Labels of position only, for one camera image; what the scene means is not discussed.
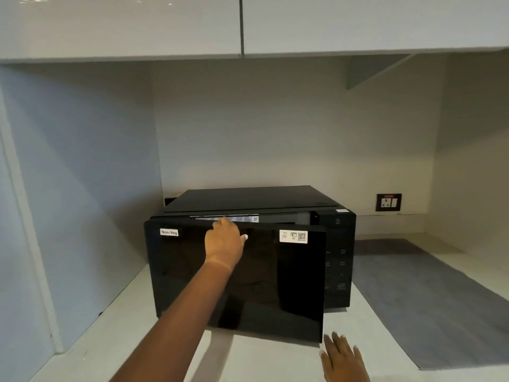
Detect person's right hand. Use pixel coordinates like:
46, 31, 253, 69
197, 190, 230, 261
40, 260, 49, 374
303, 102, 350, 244
319, 332, 371, 382

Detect person's left hand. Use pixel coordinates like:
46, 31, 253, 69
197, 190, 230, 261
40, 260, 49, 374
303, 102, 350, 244
204, 217, 249, 272

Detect black glass microwave door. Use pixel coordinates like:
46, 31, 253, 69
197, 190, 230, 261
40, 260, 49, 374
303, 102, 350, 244
143, 216, 328, 344

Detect person's left forearm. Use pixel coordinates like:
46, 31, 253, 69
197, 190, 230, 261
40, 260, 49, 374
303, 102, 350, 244
111, 259, 234, 382

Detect long silver rating label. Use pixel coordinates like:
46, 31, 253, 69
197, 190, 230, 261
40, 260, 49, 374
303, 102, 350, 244
190, 215, 260, 223

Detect black microwave oven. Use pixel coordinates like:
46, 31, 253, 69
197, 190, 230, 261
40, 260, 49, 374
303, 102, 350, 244
162, 185, 357, 311

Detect white pictogram sticker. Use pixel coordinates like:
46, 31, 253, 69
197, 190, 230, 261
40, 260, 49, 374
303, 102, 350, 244
279, 229, 308, 244

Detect grey counter mat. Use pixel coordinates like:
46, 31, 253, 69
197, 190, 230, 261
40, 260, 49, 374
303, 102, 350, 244
352, 238, 509, 371

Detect brown wall socket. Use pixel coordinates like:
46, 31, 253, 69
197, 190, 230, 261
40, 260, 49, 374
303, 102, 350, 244
376, 193, 402, 212

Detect white triangular cabinet bracket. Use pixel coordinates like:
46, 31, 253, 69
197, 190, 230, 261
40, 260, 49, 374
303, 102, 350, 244
345, 54, 413, 90

